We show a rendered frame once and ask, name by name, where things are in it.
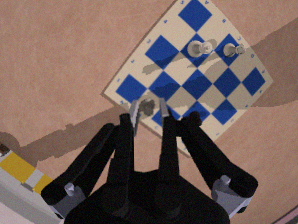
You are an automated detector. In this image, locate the blue and cream chessboard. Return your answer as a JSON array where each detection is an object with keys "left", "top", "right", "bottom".
[{"left": 104, "top": 0, "right": 274, "bottom": 142}]

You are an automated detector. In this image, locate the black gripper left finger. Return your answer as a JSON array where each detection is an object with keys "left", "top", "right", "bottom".
[{"left": 41, "top": 100, "right": 140, "bottom": 220}]

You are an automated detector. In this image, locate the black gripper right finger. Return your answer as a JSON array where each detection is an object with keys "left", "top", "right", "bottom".
[{"left": 155, "top": 97, "right": 258, "bottom": 219}]

